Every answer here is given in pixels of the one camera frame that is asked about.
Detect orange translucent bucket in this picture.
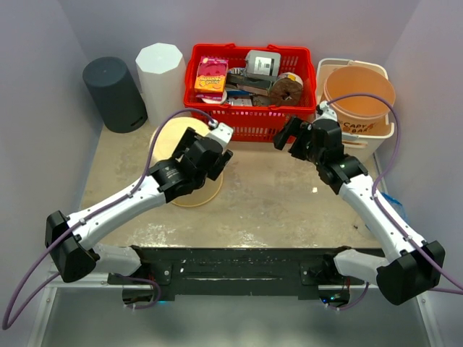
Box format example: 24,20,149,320
150,117,224,207

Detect orange printed bucket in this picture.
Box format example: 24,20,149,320
321,66,396,136

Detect white octagonal bin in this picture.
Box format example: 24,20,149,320
135,43,186,127

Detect dark blue bucket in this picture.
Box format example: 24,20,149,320
82,56,148,134

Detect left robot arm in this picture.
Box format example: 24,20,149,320
45,123,233,283

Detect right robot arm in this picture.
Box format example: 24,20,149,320
273,116,446,305

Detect red plastic shopping basket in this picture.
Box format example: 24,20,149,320
184,43,316,142

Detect pink yellow snack box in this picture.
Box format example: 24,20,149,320
194,56,229,97

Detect white perforated storage basket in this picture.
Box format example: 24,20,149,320
315,58,394,162

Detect grey white device box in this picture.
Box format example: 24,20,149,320
245,50,281,80

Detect dark flat box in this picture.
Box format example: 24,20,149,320
225,74,273,96

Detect blue plastic bag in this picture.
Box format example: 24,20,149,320
382,192,409,223

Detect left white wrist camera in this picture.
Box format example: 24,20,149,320
206,122,234,150

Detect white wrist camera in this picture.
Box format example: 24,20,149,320
206,122,234,150
313,101,339,129

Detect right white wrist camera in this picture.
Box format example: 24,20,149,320
313,101,339,129

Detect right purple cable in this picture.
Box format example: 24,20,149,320
325,93,463,294

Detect purple cable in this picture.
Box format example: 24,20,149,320
1,109,218,330
325,93,463,294

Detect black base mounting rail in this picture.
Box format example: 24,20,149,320
108,247,346,301

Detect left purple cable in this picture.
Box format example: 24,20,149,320
1,109,218,330

